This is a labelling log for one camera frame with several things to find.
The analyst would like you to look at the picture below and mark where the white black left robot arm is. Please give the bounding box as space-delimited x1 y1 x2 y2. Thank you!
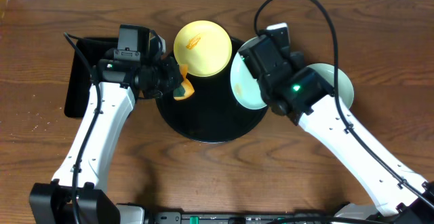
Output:
29 24 183 223

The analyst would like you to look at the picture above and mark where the yellow green scrub sponge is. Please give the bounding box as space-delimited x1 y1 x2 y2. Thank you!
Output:
173 64 195 100

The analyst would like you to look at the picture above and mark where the round black tray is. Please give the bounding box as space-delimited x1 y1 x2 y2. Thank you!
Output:
155 36 269 144

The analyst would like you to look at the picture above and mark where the light green stained plate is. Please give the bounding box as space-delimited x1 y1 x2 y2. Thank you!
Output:
230 52 267 110

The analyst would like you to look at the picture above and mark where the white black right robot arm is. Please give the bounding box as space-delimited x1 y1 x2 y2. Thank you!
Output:
238 36 433 223

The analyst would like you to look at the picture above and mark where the light green clean plate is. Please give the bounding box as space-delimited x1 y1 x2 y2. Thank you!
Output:
308 63 355 109

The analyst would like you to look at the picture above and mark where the yellow plate with sauce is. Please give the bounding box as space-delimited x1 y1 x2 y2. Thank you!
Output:
173 20 232 77

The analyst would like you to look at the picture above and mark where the black rectangular tray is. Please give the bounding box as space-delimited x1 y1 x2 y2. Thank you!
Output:
64 37 118 119

